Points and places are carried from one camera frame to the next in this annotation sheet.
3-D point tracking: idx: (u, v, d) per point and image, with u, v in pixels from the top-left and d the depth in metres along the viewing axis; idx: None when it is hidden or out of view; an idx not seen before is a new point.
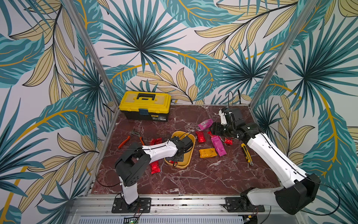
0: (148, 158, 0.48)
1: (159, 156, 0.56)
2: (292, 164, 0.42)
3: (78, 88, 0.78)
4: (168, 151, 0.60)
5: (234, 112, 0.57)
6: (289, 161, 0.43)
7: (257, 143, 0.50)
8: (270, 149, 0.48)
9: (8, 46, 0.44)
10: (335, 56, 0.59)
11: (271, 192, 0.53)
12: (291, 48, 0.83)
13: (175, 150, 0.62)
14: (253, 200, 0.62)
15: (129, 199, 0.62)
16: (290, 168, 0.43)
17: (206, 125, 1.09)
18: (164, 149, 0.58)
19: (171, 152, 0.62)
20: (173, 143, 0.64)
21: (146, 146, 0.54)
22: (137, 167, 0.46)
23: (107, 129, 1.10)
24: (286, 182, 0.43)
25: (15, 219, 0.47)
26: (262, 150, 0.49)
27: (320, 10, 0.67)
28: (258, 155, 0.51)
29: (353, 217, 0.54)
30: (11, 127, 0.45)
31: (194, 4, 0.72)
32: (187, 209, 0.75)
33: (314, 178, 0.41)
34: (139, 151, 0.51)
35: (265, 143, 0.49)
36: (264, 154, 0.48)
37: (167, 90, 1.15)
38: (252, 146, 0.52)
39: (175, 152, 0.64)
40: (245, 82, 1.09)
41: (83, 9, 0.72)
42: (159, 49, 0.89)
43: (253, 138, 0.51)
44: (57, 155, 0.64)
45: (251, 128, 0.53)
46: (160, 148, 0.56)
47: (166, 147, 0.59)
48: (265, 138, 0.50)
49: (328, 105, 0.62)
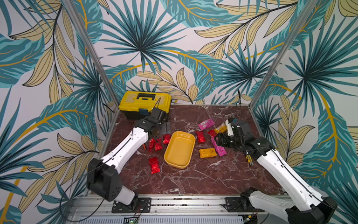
0: (113, 171, 0.49)
1: (129, 153, 0.46)
2: (306, 186, 0.42)
3: (78, 88, 0.78)
4: (138, 141, 0.52)
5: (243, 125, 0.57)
6: (303, 182, 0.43)
7: (269, 162, 0.48)
8: (281, 167, 0.46)
9: (8, 46, 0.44)
10: (335, 56, 0.60)
11: (279, 205, 0.50)
12: (291, 48, 0.84)
13: (141, 137, 0.54)
14: (254, 202, 0.62)
15: (127, 197, 0.62)
16: (304, 191, 0.41)
17: (206, 125, 1.09)
18: (131, 143, 0.50)
19: (144, 138, 0.56)
20: (140, 129, 0.57)
21: (106, 157, 0.49)
22: (108, 184, 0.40)
23: (107, 129, 1.10)
24: (301, 205, 0.40)
25: (16, 219, 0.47)
26: (274, 170, 0.46)
27: (320, 10, 0.67)
28: (270, 173, 0.48)
29: (353, 217, 0.54)
30: (11, 127, 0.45)
31: (194, 4, 0.72)
32: (187, 209, 0.75)
33: (332, 202, 0.39)
34: (101, 165, 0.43)
35: (277, 162, 0.47)
36: (276, 173, 0.46)
37: (167, 90, 1.15)
38: (263, 164, 0.49)
39: (146, 136, 0.57)
40: (245, 83, 1.09)
41: (83, 9, 0.72)
42: (159, 49, 0.89)
43: (265, 157, 0.49)
44: (57, 155, 0.64)
45: (261, 144, 0.52)
46: (126, 146, 0.50)
47: (133, 140, 0.51)
48: (277, 156, 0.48)
49: (328, 105, 0.62)
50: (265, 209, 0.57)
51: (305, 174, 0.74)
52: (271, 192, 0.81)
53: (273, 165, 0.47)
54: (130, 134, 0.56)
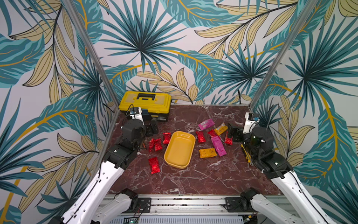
0: None
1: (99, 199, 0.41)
2: (325, 215, 0.38)
3: (78, 88, 0.78)
4: (108, 182, 0.44)
5: (267, 140, 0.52)
6: (322, 211, 0.38)
7: (285, 184, 0.44)
8: (299, 192, 0.41)
9: (8, 46, 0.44)
10: (335, 56, 0.60)
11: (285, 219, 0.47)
12: (291, 48, 0.84)
13: (113, 176, 0.45)
14: (255, 206, 0.62)
15: (123, 208, 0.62)
16: (323, 221, 0.37)
17: (206, 125, 1.09)
18: (99, 188, 0.40)
19: (117, 174, 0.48)
20: (109, 164, 0.44)
21: (67, 215, 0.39)
22: None
23: (107, 129, 1.10)
24: None
25: (16, 219, 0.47)
26: (290, 193, 0.43)
27: (320, 10, 0.67)
28: (285, 196, 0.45)
29: (352, 217, 0.54)
30: (11, 127, 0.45)
31: (194, 4, 0.72)
32: (187, 209, 0.75)
33: None
34: None
35: (294, 186, 0.42)
36: (292, 197, 0.43)
37: (167, 90, 1.15)
38: (279, 185, 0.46)
39: (118, 171, 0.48)
40: (245, 83, 1.09)
41: (83, 9, 0.72)
42: (159, 49, 0.89)
43: (282, 178, 0.44)
44: (57, 155, 0.64)
45: (278, 164, 0.45)
46: (92, 192, 0.39)
47: (101, 182, 0.41)
48: (296, 179, 0.43)
49: (328, 105, 0.62)
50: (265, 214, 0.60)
51: (305, 174, 0.74)
52: (271, 192, 0.81)
53: (292, 191, 0.43)
54: (97, 174, 0.42)
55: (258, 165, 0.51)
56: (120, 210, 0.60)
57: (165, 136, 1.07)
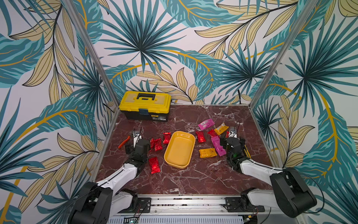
0: (109, 192, 0.43)
1: (120, 182, 0.52)
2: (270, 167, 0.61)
3: (78, 88, 0.78)
4: (129, 172, 0.58)
5: (235, 146, 0.67)
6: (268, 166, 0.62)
7: (245, 164, 0.62)
8: (253, 162, 0.61)
9: (8, 45, 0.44)
10: (335, 56, 0.60)
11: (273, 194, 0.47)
12: (291, 48, 0.84)
13: (133, 170, 0.60)
14: (252, 200, 0.63)
15: (123, 205, 0.60)
16: (268, 169, 0.52)
17: (206, 125, 1.09)
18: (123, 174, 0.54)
19: (133, 173, 0.60)
20: (131, 164, 0.62)
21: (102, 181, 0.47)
22: (99, 206, 0.41)
23: (107, 129, 1.10)
24: None
25: (16, 219, 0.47)
26: (249, 168, 0.60)
27: (320, 10, 0.67)
28: (251, 173, 0.60)
29: (353, 217, 0.54)
30: (11, 127, 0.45)
31: (194, 4, 0.72)
32: (187, 209, 0.75)
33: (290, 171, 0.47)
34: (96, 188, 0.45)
35: (249, 162, 0.62)
36: (252, 170, 0.58)
37: (167, 90, 1.15)
38: (243, 168, 0.64)
39: (135, 171, 0.62)
40: (245, 82, 1.09)
41: (83, 9, 0.72)
42: (159, 49, 0.89)
43: (242, 162, 0.65)
44: (57, 155, 0.64)
45: (240, 158, 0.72)
46: (119, 176, 0.52)
47: (125, 171, 0.56)
48: (250, 160, 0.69)
49: (328, 105, 0.62)
50: (263, 203, 0.57)
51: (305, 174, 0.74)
52: None
53: (250, 164, 0.61)
54: (123, 167, 0.58)
55: (230, 163, 0.69)
56: (122, 206, 0.59)
57: (165, 136, 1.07)
